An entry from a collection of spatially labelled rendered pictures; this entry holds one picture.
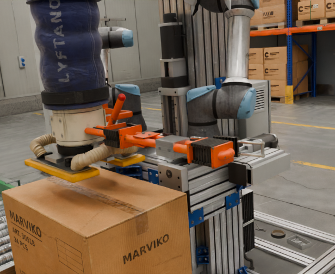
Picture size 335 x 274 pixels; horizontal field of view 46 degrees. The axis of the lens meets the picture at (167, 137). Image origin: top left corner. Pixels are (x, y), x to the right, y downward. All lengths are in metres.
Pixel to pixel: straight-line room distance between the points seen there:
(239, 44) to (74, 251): 0.93
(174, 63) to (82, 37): 0.58
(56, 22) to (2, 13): 9.84
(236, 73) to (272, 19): 7.76
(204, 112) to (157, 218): 0.47
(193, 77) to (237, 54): 0.31
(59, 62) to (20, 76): 9.86
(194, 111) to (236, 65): 0.23
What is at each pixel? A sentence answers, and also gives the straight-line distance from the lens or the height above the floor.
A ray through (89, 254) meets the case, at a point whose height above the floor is 0.89.
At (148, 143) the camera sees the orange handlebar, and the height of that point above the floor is 1.18.
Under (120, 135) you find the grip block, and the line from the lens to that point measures 1.16.
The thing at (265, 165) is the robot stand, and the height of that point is 0.94.
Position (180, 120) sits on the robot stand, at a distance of 1.78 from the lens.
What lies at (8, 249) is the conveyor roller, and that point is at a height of 0.53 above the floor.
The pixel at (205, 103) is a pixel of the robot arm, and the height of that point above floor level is 1.21.
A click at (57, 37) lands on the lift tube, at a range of 1.30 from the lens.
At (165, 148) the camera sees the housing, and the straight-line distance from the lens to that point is 1.03.
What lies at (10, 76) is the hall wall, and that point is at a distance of 11.06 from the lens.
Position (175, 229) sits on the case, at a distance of 1.37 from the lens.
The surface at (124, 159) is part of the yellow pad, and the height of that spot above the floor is 1.07.
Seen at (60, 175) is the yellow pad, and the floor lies 1.07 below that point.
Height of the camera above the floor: 1.44
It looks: 13 degrees down
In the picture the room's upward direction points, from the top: 4 degrees counter-clockwise
